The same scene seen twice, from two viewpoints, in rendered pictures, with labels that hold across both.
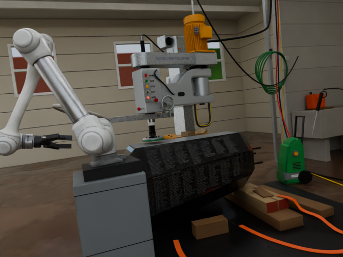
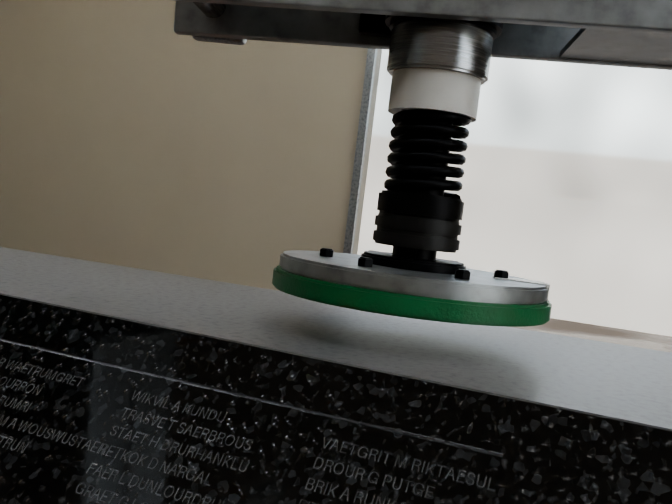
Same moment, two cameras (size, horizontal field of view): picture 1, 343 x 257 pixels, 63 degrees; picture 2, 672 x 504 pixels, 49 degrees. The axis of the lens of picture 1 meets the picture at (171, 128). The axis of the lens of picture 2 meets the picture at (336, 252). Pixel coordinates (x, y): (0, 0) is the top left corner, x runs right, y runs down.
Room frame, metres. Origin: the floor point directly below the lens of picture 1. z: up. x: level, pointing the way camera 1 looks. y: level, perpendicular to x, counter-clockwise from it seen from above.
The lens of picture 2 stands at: (3.25, 0.50, 0.92)
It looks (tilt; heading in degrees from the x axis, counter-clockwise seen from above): 3 degrees down; 217
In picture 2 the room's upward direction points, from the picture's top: 7 degrees clockwise
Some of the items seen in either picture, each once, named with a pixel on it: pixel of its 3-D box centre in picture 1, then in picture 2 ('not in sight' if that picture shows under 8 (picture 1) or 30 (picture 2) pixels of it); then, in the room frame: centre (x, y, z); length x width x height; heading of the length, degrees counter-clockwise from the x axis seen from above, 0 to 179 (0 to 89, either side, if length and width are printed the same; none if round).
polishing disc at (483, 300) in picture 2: (152, 138); (411, 279); (2.74, 0.19, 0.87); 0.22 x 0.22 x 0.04
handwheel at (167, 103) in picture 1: (166, 103); not in sight; (2.70, 0.03, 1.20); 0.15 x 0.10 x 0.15; 122
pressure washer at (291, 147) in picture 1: (291, 149); not in sight; (3.65, -1.55, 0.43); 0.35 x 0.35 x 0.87; 1
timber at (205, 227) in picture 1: (210, 226); not in sight; (2.37, -0.24, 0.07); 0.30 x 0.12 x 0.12; 104
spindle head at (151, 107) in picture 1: (154, 92); not in sight; (2.78, 0.13, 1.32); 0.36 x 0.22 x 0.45; 122
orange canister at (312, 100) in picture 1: (317, 100); not in sight; (5.04, -2.70, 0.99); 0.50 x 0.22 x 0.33; 109
